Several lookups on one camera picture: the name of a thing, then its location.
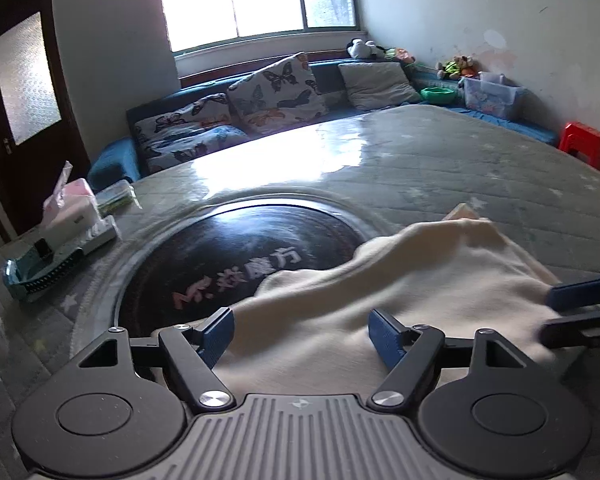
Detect cream beige garment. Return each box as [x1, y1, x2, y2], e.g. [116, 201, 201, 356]
[214, 204, 577, 396]

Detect round black induction plate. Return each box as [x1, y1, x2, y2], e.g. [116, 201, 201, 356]
[114, 195, 381, 337]

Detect white remote control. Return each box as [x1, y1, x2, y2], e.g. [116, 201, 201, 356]
[78, 214, 119, 256]

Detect red plastic stool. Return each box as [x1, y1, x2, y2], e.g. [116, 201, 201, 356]
[558, 122, 600, 171]

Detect green packet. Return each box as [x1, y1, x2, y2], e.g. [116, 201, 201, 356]
[95, 179, 142, 217]

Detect teal black basket tool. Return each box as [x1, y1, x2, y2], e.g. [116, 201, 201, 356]
[2, 240, 85, 302]

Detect grey quilted star tablecloth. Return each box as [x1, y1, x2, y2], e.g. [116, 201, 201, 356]
[0, 105, 600, 479]

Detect white tissue box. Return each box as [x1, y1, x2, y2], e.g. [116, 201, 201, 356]
[38, 162, 102, 250]

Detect left butterfly pillow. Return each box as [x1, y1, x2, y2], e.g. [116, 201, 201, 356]
[134, 93, 250, 174]

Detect butterfly pillow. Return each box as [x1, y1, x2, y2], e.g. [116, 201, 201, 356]
[227, 52, 329, 136]
[134, 93, 250, 174]

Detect clear plastic storage box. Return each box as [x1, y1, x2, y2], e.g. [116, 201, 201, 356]
[463, 78, 527, 120]

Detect blue corner sofa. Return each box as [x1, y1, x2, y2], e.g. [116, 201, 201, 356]
[87, 53, 558, 192]

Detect stuffed toys pile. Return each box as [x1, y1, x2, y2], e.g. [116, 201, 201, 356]
[436, 55, 479, 80]

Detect dark wooden door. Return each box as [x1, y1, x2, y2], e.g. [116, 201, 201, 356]
[0, 0, 91, 234]

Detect grey cushion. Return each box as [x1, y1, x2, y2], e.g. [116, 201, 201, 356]
[338, 62, 422, 110]

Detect right butterfly pillow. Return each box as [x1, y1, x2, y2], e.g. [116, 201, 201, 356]
[227, 52, 329, 136]

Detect panda plush toy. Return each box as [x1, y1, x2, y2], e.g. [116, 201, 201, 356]
[346, 38, 386, 61]

